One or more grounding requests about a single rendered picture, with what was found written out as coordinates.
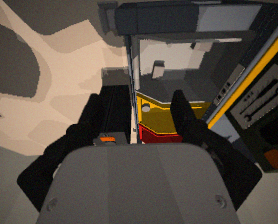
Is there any yellow flat bar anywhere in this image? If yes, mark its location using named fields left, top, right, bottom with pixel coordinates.
left=207, top=36, right=278, bottom=129

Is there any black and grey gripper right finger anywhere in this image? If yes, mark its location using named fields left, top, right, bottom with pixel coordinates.
left=170, top=90, right=262, bottom=211

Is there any red open bin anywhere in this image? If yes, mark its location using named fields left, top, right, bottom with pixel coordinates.
left=139, top=123, right=183, bottom=143

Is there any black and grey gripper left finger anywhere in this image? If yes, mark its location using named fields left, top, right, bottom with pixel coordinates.
left=17, top=93, right=105, bottom=213

